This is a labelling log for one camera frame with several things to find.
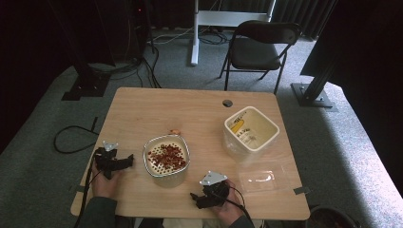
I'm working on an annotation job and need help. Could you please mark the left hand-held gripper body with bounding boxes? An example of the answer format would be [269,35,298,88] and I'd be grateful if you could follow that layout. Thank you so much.
[94,141,127,181]

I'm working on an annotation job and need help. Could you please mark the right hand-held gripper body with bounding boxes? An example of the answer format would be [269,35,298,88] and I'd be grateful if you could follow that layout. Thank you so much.
[199,170,231,207]

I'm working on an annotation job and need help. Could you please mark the beige strainer bowl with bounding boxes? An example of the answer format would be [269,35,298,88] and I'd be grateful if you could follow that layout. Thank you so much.
[142,134,192,188]

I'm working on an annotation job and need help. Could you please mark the pile of red beans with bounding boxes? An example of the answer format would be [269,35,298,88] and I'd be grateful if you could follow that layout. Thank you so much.
[147,143,187,171]

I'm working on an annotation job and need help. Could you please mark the cream square container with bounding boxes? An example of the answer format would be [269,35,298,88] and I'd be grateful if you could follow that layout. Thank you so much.
[222,105,281,163]

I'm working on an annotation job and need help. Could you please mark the person's right hand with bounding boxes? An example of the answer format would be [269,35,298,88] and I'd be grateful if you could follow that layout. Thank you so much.
[210,180,247,226]

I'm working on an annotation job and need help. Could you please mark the person's left hand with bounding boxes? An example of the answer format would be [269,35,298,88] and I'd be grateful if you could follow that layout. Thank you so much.
[90,166,124,200]

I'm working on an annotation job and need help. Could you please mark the clear plastic lid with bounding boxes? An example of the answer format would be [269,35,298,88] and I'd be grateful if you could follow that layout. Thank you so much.
[237,161,292,194]

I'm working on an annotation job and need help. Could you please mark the black stand with base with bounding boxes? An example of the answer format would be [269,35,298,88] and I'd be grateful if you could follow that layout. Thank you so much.
[47,0,112,103]

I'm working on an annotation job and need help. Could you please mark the dark round bucket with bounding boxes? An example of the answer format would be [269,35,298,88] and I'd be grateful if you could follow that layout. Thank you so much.
[304,204,361,228]

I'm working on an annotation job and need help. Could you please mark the black folding chair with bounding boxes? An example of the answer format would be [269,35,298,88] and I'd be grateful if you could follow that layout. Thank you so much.
[218,20,302,95]

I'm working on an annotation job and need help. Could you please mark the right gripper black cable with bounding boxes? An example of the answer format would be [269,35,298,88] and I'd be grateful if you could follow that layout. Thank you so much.
[218,185,255,228]

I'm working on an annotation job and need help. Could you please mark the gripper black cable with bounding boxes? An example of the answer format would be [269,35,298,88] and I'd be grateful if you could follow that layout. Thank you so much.
[218,185,255,228]
[73,154,102,228]

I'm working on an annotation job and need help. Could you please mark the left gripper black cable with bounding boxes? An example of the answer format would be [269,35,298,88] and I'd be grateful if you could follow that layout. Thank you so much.
[73,154,102,228]

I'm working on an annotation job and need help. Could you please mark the black looped floor cable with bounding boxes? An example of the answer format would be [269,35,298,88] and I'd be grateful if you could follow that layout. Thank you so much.
[52,116,101,156]

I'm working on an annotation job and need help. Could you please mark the bundle of floor cables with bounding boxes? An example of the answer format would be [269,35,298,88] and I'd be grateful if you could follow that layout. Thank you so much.
[88,37,163,89]

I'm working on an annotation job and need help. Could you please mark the white floor cable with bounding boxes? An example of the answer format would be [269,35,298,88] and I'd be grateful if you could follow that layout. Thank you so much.
[146,26,195,46]

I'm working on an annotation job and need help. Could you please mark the metal stand with base plate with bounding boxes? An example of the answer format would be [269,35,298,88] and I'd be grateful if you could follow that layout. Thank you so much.
[290,60,338,112]

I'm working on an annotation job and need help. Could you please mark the white desk frame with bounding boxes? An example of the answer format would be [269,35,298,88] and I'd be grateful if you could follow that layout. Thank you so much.
[189,0,278,67]

